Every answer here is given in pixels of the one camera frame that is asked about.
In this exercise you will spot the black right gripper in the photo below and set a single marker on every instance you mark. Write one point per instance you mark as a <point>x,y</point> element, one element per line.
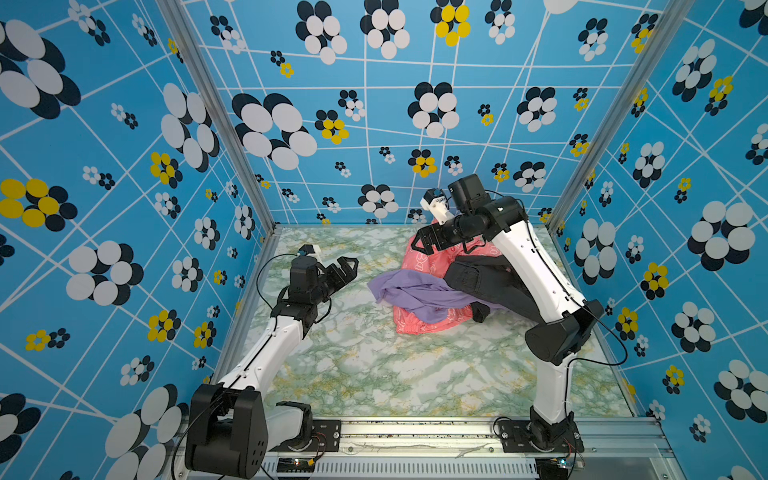
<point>436,232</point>

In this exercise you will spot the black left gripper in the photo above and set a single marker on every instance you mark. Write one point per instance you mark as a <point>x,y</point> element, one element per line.
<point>348,275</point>

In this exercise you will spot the purple cloth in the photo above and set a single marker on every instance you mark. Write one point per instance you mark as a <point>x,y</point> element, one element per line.
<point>426,296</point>

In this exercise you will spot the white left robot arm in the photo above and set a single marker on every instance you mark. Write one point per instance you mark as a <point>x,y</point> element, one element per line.
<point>229,432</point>

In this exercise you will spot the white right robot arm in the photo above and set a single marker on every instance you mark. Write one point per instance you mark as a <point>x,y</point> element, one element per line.
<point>563,317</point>

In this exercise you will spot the pink printed cloth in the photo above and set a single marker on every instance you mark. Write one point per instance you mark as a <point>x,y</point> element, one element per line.
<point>436,265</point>

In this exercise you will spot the dark grey cloth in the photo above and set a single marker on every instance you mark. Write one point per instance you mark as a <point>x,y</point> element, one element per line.
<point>494,284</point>

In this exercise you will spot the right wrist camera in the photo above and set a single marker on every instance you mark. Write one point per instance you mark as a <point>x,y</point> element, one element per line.
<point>437,204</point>

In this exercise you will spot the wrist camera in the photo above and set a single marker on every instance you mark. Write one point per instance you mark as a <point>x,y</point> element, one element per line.
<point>437,204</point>
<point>311,250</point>

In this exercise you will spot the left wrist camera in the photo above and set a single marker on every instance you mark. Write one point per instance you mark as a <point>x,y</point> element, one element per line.
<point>311,250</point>

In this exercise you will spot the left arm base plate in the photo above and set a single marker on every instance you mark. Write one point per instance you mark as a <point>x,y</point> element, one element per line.
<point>325,436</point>

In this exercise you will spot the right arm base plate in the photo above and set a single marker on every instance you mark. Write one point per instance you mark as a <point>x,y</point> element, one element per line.
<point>525,436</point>

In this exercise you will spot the left aluminium corner post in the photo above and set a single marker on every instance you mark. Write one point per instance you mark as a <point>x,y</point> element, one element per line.
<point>175,17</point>

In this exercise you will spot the aluminium corner post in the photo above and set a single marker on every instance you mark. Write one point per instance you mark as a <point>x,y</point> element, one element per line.
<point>670,21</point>
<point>175,17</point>

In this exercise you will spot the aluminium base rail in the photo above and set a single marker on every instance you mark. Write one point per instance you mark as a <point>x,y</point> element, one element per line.
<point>466,448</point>

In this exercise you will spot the right aluminium corner post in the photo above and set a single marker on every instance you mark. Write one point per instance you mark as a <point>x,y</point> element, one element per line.
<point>670,21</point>

